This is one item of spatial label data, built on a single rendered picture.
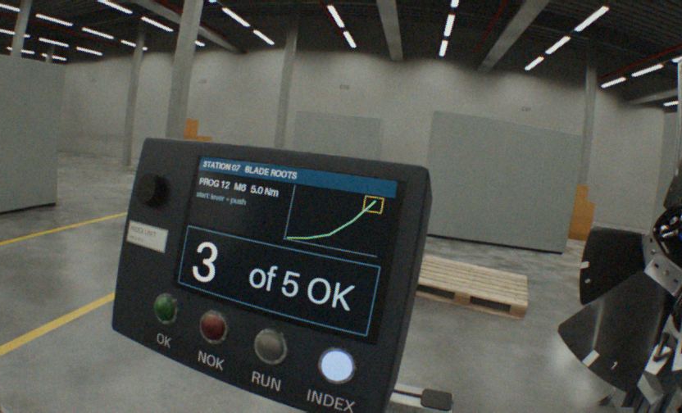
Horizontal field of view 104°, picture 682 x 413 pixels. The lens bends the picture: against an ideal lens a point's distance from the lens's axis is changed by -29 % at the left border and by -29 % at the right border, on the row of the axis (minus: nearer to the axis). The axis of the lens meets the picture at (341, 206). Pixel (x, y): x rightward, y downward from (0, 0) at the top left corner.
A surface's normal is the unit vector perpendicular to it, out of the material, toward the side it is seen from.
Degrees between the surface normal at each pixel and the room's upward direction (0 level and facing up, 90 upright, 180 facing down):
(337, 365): 71
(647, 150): 90
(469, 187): 90
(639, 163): 90
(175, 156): 75
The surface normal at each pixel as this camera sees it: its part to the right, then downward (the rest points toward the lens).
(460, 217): -0.19, 0.13
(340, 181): -0.26, -0.15
